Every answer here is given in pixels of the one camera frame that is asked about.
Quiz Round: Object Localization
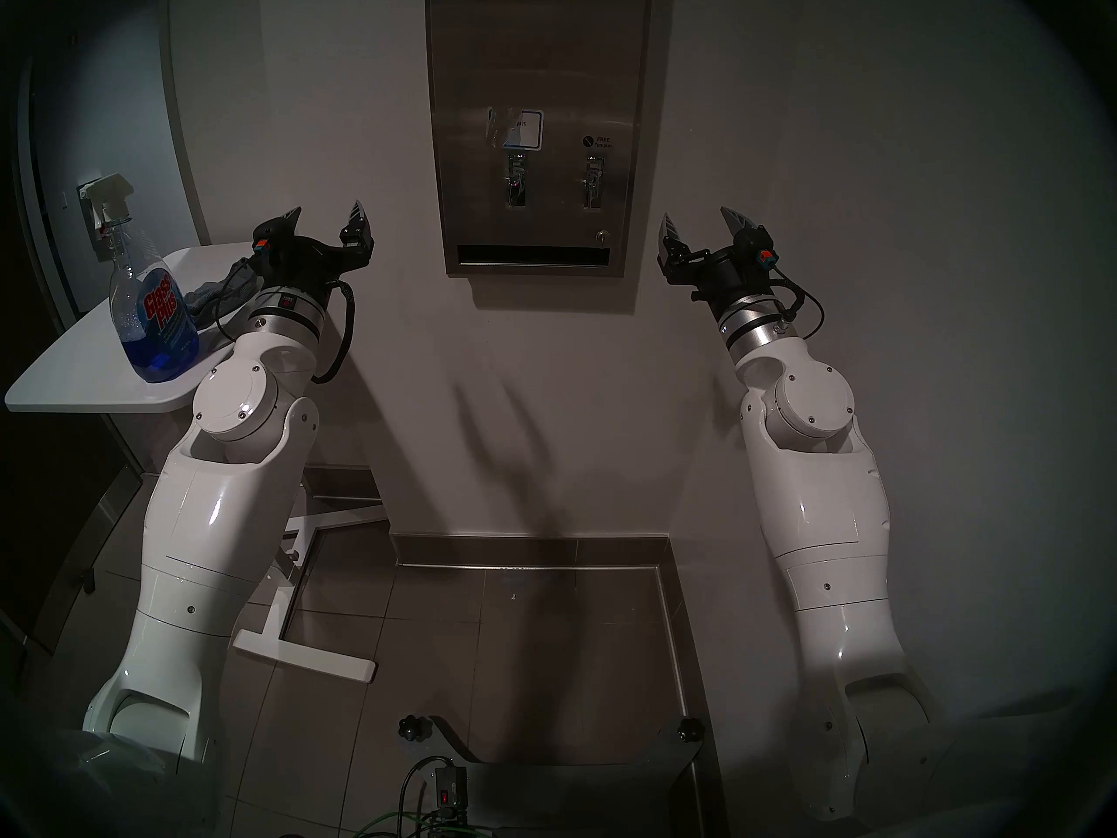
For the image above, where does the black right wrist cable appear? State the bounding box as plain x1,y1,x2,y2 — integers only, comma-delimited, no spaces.
768,264,826,341

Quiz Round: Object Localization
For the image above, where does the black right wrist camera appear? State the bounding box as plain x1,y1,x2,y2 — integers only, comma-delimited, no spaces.
737,225,779,274

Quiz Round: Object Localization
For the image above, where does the black power box red switch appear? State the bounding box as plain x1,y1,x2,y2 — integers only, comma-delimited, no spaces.
425,760,468,820

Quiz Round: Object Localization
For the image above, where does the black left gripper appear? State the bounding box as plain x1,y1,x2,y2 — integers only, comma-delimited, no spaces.
258,201,376,309

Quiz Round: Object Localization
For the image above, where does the white table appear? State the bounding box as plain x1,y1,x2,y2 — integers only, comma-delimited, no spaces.
4,243,389,684

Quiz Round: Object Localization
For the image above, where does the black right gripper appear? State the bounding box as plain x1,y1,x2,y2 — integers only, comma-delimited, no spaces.
659,208,769,313

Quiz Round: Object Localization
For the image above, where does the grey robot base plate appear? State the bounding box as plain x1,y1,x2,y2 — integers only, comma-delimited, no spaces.
432,718,703,838

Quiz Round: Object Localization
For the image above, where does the blue glass cleaner spray bottle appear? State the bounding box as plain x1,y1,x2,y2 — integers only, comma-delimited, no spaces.
87,173,200,383

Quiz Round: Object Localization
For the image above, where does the grey cloth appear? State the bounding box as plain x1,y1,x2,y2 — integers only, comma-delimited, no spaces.
188,256,263,329

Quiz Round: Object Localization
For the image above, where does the green cable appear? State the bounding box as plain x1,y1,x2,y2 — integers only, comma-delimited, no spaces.
349,808,472,838

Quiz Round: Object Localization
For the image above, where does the black base cable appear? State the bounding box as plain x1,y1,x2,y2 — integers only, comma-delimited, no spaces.
400,755,456,824

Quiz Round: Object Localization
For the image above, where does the white blue-edged sticker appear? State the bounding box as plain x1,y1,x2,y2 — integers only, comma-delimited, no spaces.
487,107,544,152

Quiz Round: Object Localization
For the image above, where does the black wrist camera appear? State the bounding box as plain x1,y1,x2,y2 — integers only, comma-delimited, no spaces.
737,225,779,274
250,219,296,265

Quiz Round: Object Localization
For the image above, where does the grey wall alarm box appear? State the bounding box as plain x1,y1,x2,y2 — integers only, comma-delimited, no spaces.
77,177,114,230

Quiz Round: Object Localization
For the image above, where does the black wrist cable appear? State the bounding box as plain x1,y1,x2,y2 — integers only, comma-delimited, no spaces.
768,264,826,341
310,278,357,385

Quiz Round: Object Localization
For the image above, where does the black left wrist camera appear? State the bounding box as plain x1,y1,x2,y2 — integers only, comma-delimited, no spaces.
250,219,296,265

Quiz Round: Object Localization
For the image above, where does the stainless steel wall dispenser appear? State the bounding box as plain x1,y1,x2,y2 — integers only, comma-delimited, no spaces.
425,0,654,278

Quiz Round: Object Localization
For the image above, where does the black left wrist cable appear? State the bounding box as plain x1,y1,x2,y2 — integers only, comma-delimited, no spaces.
310,278,357,385

